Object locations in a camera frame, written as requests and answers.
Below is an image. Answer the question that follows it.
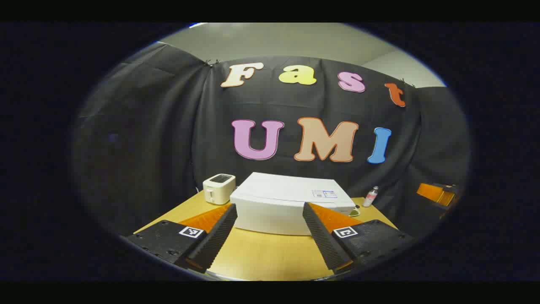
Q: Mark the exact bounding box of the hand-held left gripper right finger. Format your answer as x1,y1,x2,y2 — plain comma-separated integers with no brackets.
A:
302,202,417,272

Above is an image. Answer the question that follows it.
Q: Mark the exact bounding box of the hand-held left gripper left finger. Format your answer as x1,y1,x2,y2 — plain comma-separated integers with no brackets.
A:
126,204,238,274

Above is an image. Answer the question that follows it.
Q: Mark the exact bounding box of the white microwave oven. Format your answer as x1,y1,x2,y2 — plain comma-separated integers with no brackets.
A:
230,172,357,236

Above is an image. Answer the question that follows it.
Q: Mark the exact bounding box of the white toaster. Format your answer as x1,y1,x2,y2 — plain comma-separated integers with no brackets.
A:
202,173,236,206

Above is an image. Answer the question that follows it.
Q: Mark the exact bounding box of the clear bottle pink label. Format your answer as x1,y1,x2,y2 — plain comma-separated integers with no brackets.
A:
363,186,379,208

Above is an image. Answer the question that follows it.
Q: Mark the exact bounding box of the black backdrop cloth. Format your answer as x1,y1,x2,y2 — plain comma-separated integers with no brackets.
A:
72,42,471,237

